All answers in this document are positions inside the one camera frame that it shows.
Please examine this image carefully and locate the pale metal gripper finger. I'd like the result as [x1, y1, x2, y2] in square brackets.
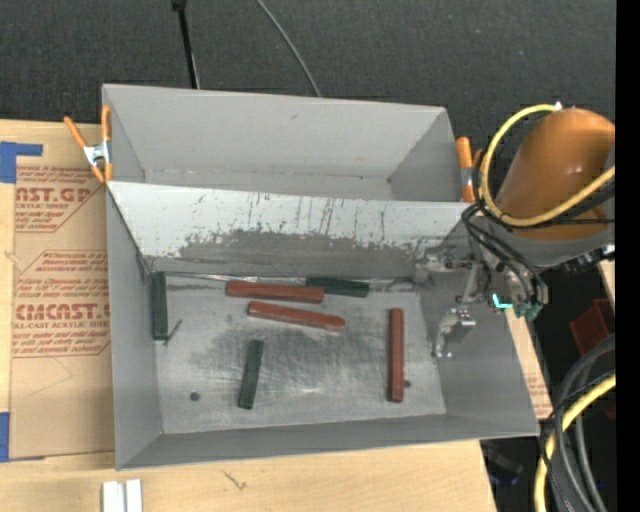
[432, 308, 459, 360]
[451, 308, 478, 346]

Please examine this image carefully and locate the red-brown flat block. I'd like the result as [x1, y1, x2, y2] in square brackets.
[246, 299, 347, 334]
[225, 279, 326, 305]
[386, 307, 406, 404]

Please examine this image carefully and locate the dark green flat block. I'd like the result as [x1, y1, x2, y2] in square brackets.
[237, 339, 266, 411]
[151, 271, 169, 342]
[305, 276, 371, 299]

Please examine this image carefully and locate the grey metal bin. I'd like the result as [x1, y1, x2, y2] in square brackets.
[101, 83, 542, 472]

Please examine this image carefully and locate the brown cardboard board red print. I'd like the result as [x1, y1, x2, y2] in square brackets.
[0, 118, 554, 464]

